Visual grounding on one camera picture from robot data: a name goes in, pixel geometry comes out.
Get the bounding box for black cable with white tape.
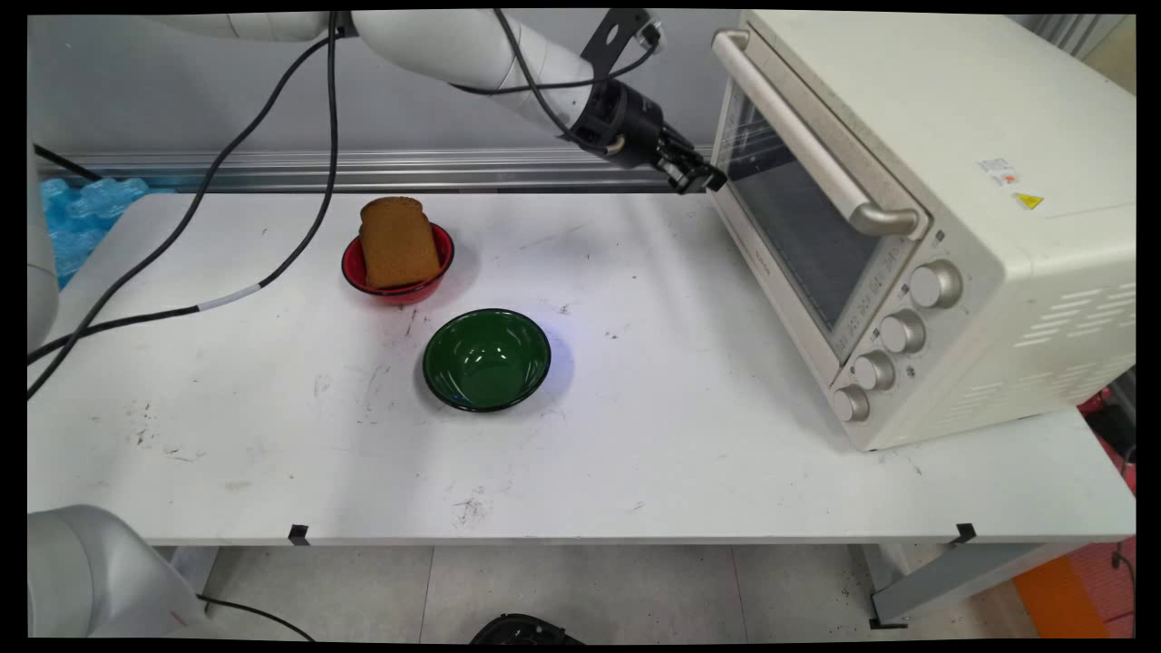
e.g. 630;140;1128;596
27;11;342;367

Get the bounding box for red floor object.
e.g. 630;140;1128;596
1078;388;1137;639

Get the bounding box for grey table leg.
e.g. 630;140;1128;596
866;542;1076;630

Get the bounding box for black round floor object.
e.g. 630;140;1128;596
469;613;587;646

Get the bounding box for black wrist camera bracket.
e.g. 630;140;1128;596
579;9;667;84

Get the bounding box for cream toaster oven body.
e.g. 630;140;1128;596
707;11;1137;453

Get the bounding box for plain black robot cable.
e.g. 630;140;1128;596
27;34;335;402

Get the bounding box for thin black rod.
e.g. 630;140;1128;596
33;142;102;182

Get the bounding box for blue bubble wrap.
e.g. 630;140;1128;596
38;176;151;291

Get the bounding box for silver oven knob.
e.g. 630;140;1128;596
852;350;896;393
832;385;872;424
878;309;927;356
908;259;963;310

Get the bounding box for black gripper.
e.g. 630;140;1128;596
570;79;728;196

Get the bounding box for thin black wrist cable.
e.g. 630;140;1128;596
451;9;659;146

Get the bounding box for red bowl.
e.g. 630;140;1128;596
341;221;455;306

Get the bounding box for black floor cable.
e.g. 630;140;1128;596
197;593;317;643

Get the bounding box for cream glass oven door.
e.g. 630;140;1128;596
709;28;933;367

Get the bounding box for aluminium profile rail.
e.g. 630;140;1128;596
36;145;717;194

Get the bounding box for green bowl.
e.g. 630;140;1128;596
422;308;552;414

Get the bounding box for orange floor box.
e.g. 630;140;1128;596
1010;554;1113;639

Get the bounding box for brown bread slice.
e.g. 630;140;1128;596
358;196;443;290

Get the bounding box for grey ribbed panel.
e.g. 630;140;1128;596
1005;13;1129;63

